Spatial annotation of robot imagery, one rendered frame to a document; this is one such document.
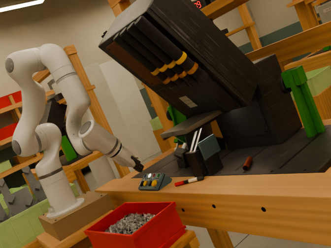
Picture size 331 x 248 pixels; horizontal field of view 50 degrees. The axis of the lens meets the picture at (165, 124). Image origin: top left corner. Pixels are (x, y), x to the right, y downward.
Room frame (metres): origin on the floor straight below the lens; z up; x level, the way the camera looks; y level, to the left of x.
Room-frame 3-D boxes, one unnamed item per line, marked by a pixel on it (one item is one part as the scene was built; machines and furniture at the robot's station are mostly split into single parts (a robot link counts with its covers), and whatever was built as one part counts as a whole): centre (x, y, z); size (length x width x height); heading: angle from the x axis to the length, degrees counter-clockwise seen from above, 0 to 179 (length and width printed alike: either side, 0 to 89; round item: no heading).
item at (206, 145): (1.40, -0.13, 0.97); 0.10 x 0.02 x 0.14; 126
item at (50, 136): (1.72, 0.57, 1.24); 0.19 x 0.12 x 0.24; 138
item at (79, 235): (1.69, 0.60, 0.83); 0.32 x 0.32 x 0.04; 31
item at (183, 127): (1.45, -0.17, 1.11); 0.39 x 0.16 x 0.03; 126
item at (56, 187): (1.69, 0.60, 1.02); 0.19 x 0.19 x 0.18
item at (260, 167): (1.57, -0.20, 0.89); 1.10 x 0.42 x 0.02; 36
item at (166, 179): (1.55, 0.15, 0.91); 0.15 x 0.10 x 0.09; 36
